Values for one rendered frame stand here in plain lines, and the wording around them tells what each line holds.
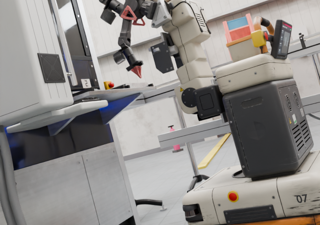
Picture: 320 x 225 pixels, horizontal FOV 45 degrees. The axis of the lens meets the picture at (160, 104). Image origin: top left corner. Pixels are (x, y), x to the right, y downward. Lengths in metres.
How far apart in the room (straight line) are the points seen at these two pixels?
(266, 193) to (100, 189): 1.12
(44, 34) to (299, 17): 7.98
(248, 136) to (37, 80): 0.91
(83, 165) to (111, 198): 0.31
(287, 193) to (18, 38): 1.22
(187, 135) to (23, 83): 1.98
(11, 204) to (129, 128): 7.92
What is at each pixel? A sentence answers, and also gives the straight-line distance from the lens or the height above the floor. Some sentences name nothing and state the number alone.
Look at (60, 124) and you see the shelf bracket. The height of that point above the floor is 0.78.
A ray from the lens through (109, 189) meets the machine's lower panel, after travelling 2.53.
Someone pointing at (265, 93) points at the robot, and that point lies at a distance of 1.70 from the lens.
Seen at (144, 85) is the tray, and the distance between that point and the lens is 2.42.
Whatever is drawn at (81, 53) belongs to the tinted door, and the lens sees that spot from 2.66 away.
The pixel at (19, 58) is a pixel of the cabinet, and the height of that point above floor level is 1.00.
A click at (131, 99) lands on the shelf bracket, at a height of 0.83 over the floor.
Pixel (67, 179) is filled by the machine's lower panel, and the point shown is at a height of 0.47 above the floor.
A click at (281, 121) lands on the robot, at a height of 0.51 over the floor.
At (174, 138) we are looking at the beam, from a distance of 3.30.
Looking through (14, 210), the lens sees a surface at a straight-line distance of 1.70.
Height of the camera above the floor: 0.63
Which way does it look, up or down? 3 degrees up
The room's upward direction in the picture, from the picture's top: 15 degrees counter-clockwise
